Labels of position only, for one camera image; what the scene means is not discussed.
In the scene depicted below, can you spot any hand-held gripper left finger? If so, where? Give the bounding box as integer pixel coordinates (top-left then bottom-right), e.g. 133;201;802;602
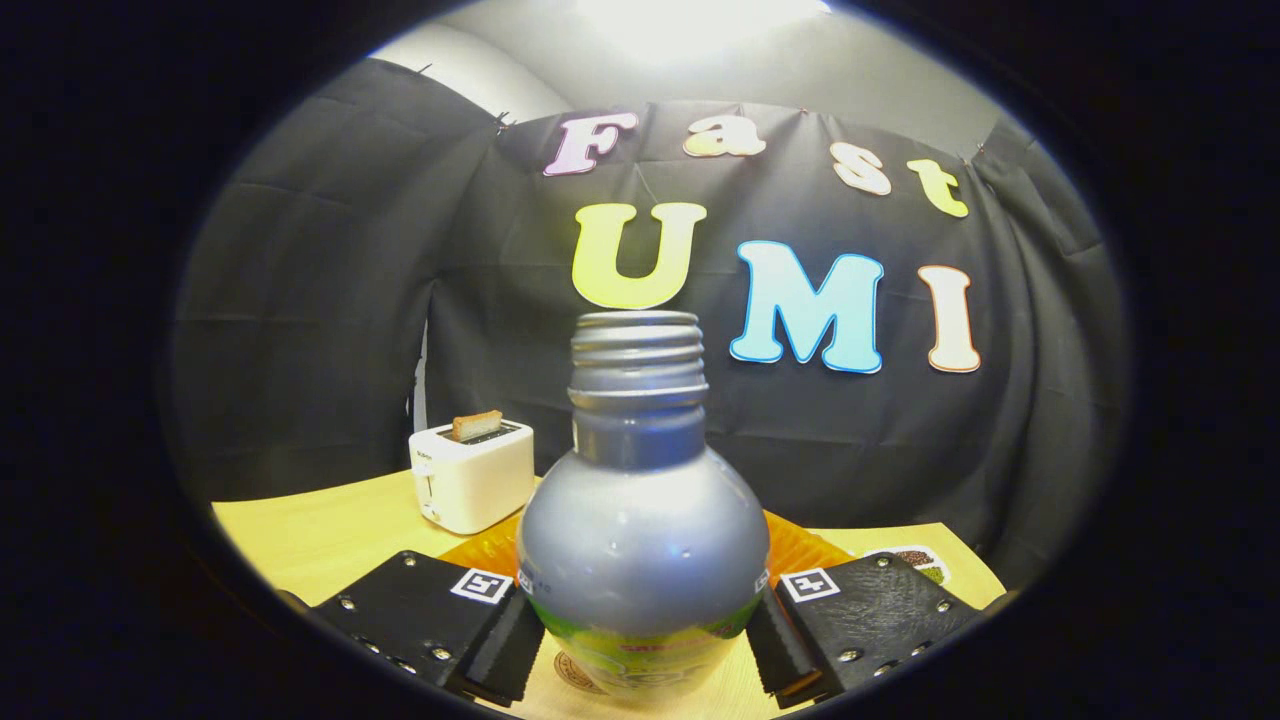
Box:
310;515;549;708

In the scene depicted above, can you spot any black backdrop cloth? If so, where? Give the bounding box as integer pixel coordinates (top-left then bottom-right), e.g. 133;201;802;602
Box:
170;55;1131;591

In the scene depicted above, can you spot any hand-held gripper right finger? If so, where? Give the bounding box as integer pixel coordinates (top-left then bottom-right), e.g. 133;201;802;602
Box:
745;510;986;709

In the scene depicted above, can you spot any white divided dish with beans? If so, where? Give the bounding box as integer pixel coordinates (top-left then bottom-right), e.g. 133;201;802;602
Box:
865;544;951;587

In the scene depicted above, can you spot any round cork coaster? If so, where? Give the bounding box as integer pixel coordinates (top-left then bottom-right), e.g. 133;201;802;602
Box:
553;650;611;696

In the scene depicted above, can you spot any silver bottle with green label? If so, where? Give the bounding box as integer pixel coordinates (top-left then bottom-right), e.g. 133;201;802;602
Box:
517;310;771;701

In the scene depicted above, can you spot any white toaster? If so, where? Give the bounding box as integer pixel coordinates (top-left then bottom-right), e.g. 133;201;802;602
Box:
408;410;536;536

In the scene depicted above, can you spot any wooden table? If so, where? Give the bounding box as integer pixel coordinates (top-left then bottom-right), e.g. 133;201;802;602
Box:
212;470;1006;720

